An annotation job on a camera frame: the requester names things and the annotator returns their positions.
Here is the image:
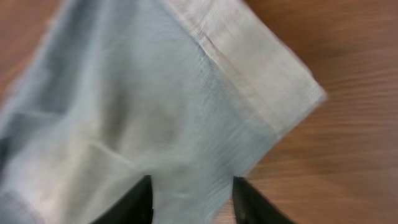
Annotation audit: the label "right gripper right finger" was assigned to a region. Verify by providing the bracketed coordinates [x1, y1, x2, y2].
[232, 176, 295, 224]

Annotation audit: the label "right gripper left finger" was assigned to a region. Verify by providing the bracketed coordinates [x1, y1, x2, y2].
[91, 175, 154, 224]

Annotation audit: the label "light blue denim shorts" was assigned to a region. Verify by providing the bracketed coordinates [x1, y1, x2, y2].
[1, 0, 326, 223]

